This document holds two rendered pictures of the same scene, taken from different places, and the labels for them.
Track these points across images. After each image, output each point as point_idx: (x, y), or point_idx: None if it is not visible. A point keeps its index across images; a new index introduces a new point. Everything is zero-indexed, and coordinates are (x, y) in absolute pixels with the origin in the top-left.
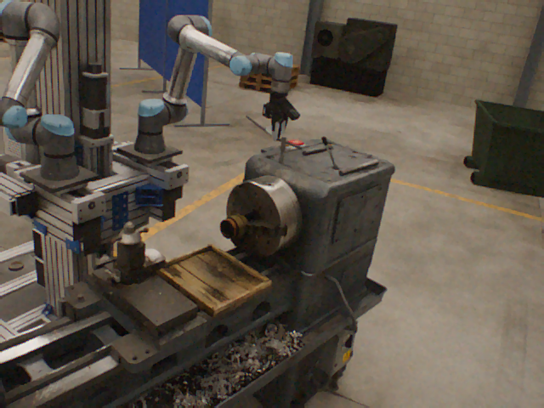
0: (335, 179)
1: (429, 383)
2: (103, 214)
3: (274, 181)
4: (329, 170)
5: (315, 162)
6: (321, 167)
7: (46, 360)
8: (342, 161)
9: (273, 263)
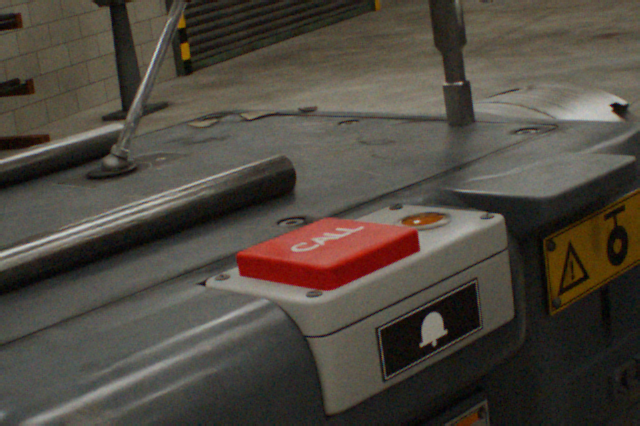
0: (172, 129)
1: None
2: None
3: (484, 100)
4: (166, 154)
5: (224, 168)
6: (201, 158)
7: None
8: (6, 221)
9: None
